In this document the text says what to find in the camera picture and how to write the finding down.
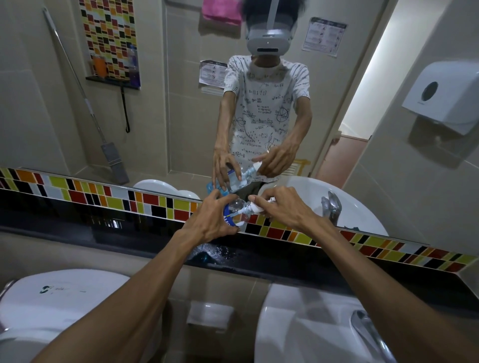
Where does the person's left hand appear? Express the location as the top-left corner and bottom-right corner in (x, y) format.
(182, 189), (240, 248)

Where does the person's right hand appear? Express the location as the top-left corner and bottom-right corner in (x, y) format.
(248, 186), (319, 235)

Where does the white spray nozzle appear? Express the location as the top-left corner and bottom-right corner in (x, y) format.
(245, 197), (277, 218)

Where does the clear bottle with blue label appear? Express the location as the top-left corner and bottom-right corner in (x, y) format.
(223, 198), (255, 229)

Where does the person's left forearm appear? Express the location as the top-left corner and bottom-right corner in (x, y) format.
(32, 229), (204, 363)

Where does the person's right forearm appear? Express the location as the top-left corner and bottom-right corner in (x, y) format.
(299, 219), (479, 363)

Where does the white ceramic sink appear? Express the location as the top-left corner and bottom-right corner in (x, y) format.
(254, 283), (397, 363)

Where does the chrome faucet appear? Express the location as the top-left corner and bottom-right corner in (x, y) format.
(350, 310), (397, 363)

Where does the white toilet tank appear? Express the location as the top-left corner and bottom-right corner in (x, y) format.
(0, 269), (165, 363)

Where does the white paper towel dispenser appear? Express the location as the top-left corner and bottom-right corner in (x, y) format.
(401, 61), (479, 136)

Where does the white wall box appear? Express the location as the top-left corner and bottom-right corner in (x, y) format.
(186, 300), (235, 332)

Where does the large wall mirror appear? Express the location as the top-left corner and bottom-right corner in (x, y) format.
(0, 0), (453, 245)

